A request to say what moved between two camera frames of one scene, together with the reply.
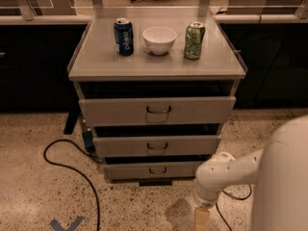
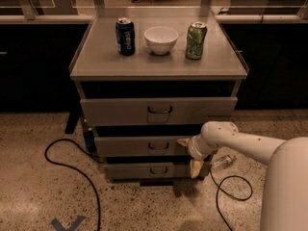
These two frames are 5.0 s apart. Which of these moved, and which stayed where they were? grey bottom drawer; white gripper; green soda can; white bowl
Moved: white gripper
Stayed: white bowl; grey bottom drawer; green soda can
